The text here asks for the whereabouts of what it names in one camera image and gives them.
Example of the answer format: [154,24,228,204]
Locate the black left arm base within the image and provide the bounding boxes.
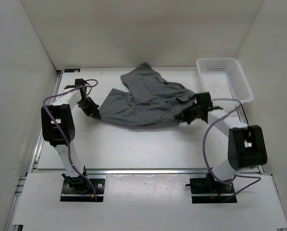
[60,174,105,202]

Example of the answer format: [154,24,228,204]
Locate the grey drawstring shorts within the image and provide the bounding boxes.
[99,63,196,129]

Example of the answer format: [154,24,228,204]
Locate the aluminium table edge rail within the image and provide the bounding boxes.
[31,167,262,175]

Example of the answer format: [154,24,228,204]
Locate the white perforated plastic basket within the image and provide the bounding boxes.
[196,57,253,103]

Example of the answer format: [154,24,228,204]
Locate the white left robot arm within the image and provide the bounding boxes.
[41,79,101,193]

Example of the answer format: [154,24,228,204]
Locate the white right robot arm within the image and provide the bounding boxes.
[174,92,268,193]

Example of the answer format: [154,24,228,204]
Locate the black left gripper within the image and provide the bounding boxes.
[76,96,100,118]

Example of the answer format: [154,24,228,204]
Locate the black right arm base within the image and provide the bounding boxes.
[185,178,237,204]

